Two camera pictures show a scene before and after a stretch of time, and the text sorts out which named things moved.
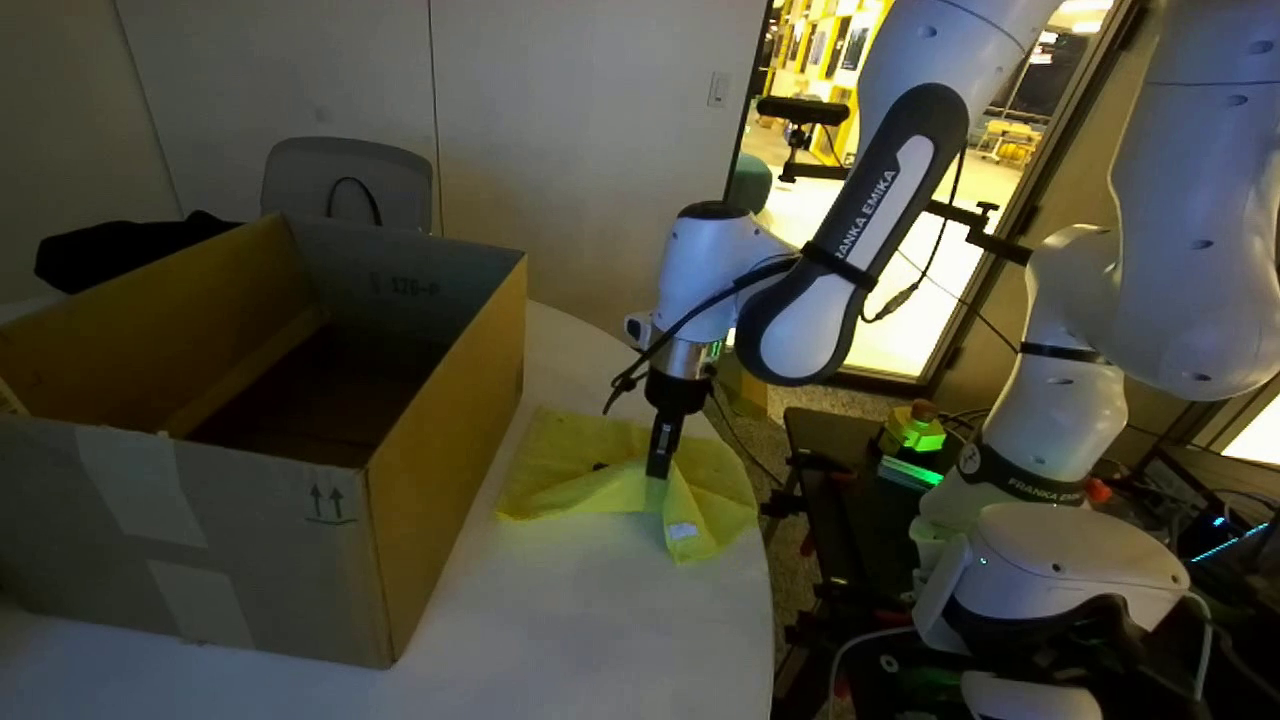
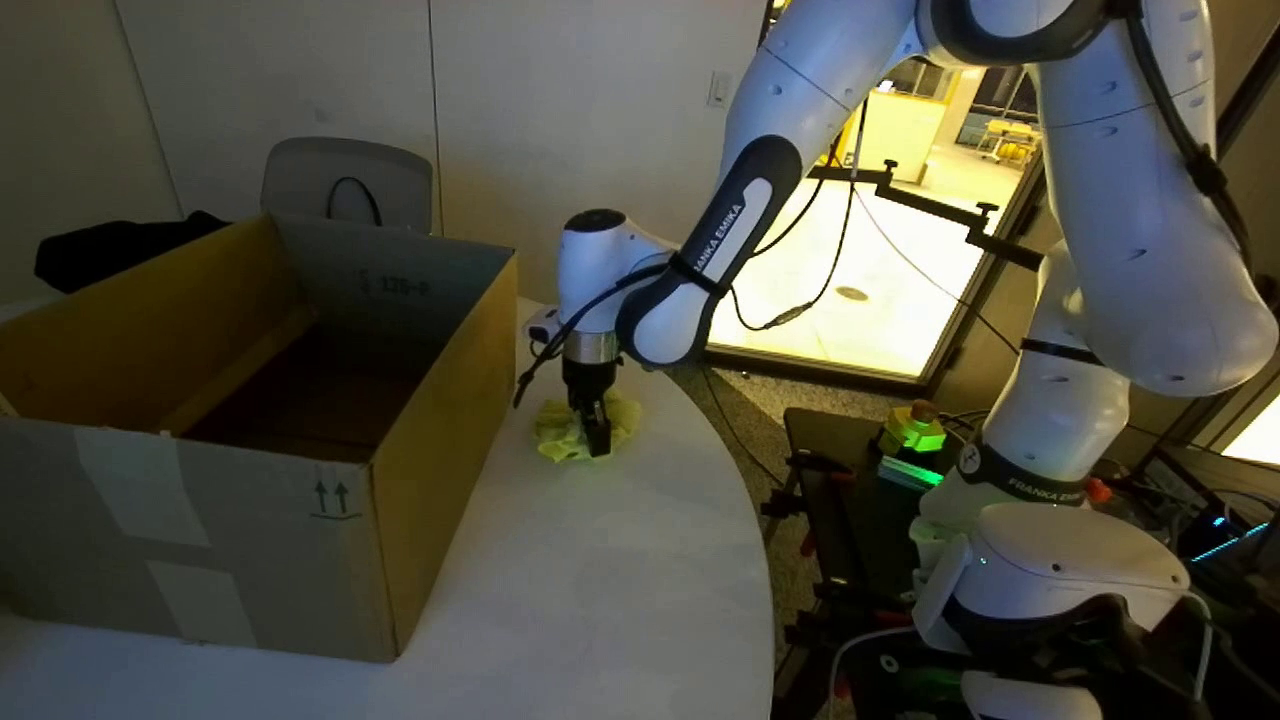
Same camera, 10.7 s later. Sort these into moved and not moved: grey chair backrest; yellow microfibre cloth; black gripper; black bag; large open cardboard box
Moved: black gripper; yellow microfibre cloth
Not moved: large open cardboard box; grey chair backrest; black bag
